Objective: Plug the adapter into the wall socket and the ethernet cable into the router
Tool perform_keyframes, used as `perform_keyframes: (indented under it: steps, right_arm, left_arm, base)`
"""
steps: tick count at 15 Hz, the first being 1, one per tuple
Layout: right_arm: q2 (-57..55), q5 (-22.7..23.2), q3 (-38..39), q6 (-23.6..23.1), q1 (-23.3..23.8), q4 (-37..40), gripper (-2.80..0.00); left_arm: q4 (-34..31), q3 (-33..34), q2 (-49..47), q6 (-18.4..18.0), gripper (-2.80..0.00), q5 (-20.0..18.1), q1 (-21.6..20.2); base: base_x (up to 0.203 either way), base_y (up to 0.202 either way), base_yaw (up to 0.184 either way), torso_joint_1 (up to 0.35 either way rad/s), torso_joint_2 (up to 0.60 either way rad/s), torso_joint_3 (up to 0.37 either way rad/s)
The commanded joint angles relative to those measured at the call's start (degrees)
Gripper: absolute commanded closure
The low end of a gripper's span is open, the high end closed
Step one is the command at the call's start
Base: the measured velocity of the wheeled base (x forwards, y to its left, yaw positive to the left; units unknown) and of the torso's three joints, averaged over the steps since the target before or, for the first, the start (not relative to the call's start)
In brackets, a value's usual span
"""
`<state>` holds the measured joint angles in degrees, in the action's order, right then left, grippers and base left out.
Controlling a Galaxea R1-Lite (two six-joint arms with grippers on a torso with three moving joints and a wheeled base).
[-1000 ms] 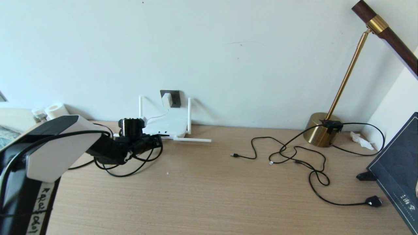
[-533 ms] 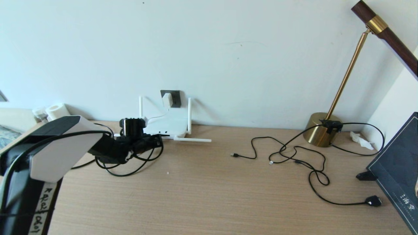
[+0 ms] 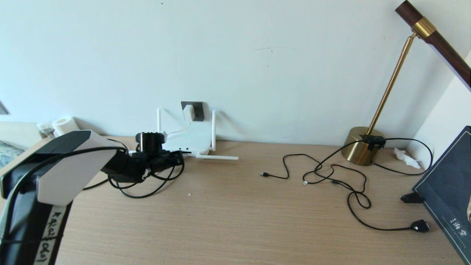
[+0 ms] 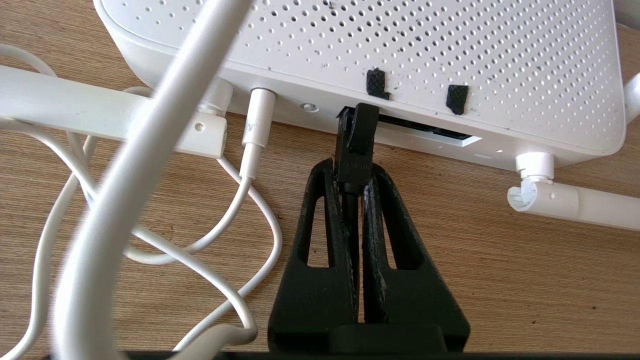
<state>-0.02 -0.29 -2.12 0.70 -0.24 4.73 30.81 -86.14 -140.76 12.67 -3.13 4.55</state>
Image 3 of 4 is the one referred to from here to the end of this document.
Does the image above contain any grey patterned cloth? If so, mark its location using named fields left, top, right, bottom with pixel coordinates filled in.
left=0, top=140, right=26, bottom=170

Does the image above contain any black junction box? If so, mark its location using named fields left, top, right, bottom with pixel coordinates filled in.
left=360, top=134, right=386, bottom=151

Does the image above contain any black cable with silver tip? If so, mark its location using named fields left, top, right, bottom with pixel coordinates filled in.
left=302, top=163, right=371, bottom=209

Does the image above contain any white toilet paper roll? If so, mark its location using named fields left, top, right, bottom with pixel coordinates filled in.
left=52, top=116, right=80, bottom=137

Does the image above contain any thin white power cable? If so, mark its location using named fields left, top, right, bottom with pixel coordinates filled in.
left=166, top=121, right=192, bottom=142

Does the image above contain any grey wall socket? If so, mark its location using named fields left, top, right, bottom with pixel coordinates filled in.
left=181, top=101, right=205, bottom=121

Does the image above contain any thin black lamp cord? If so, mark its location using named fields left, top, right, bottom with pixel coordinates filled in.
left=372, top=138, right=433, bottom=176

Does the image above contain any crumpled white tissue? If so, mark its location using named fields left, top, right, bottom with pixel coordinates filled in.
left=394, top=148, right=422, bottom=169

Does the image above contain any small clear jar white lid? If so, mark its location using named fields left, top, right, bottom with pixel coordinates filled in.
left=37, top=121, right=55, bottom=139

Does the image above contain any black ethernet cable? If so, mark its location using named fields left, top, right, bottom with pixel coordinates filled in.
left=83, top=138, right=185, bottom=199

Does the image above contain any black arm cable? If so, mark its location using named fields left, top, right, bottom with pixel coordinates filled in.
left=0, top=146, right=185, bottom=199

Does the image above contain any dark blue framed board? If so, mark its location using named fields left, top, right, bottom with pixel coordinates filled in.
left=412, top=126, right=471, bottom=264

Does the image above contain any black USB cable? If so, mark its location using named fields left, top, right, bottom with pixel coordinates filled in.
left=347, top=177, right=430, bottom=233
left=260, top=139, right=366, bottom=181

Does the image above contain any white router with four antennas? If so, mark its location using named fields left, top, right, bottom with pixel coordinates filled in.
left=157, top=108, right=239, bottom=161

